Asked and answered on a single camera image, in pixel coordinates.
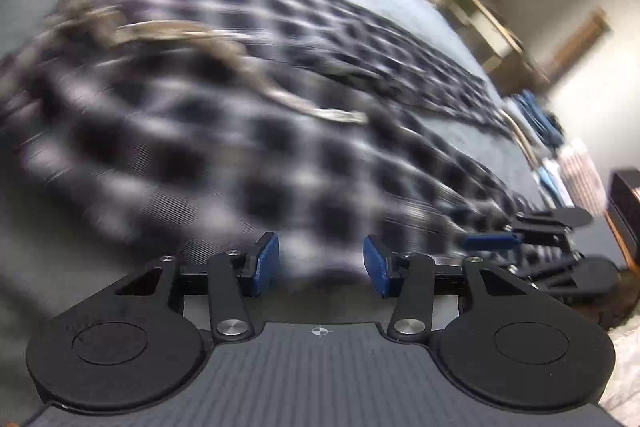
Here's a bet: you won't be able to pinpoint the grey bed blanket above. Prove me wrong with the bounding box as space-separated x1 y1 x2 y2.
1 0 541 421

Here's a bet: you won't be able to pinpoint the light wooden desk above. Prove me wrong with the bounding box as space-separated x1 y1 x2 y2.
439 0 549 96

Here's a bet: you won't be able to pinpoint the light blue folded cloth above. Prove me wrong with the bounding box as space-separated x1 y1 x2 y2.
535 158 574 208

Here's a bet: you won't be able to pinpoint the folded grey garment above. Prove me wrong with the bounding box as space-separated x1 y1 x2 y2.
500 106 549 168

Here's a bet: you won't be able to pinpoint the black white plaid pants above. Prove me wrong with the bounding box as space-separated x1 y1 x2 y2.
1 0 542 279

